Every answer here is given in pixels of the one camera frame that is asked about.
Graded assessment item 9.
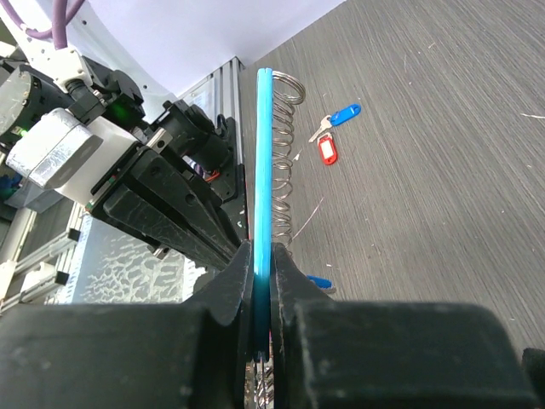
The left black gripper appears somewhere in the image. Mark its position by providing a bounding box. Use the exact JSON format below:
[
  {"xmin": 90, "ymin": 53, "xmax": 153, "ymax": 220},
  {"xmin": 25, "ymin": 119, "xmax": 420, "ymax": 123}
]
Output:
[{"xmin": 85, "ymin": 101, "xmax": 247, "ymax": 269}]

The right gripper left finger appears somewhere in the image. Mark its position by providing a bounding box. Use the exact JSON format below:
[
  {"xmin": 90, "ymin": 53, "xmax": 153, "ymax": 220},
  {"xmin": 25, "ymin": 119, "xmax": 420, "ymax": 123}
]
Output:
[{"xmin": 1, "ymin": 242, "xmax": 253, "ymax": 408}]

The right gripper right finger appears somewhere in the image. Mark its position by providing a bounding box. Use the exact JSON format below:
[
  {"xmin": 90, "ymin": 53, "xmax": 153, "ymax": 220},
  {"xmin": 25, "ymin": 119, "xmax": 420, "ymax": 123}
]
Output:
[{"xmin": 271, "ymin": 244, "xmax": 541, "ymax": 408}]

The blue handled key ring organizer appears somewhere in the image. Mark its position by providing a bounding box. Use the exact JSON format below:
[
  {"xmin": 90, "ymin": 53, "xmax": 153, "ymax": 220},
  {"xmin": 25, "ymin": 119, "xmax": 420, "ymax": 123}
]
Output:
[{"xmin": 252, "ymin": 68, "xmax": 306, "ymax": 408}]

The key with blue tag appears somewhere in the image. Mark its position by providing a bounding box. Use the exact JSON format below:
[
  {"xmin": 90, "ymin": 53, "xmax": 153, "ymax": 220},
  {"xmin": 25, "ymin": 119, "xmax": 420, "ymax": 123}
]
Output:
[{"xmin": 308, "ymin": 104, "xmax": 361, "ymax": 143}]

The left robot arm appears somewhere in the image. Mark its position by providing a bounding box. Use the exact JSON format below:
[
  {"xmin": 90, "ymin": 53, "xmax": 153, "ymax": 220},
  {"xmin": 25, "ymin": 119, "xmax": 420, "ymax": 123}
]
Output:
[{"xmin": 1, "ymin": 1, "xmax": 242, "ymax": 269}]

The red key tag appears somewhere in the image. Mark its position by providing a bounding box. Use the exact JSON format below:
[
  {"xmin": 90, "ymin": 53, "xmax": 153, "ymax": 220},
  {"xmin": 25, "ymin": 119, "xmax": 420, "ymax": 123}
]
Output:
[{"xmin": 317, "ymin": 133, "xmax": 338, "ymax": 165}]

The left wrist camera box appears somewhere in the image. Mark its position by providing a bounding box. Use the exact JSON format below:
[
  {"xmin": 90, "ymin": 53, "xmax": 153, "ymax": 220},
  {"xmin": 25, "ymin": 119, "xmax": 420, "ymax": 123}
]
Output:
[{"xmin": 6, "ymin": 108, "xmax": 137, "ymax": 205}]

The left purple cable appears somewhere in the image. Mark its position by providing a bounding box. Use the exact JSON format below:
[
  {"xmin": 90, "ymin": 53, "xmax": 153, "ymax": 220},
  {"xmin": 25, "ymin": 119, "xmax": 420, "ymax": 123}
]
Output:
[{"xmin": 0, "ymin": 0, "xmax": 86, "ymax": 50}]

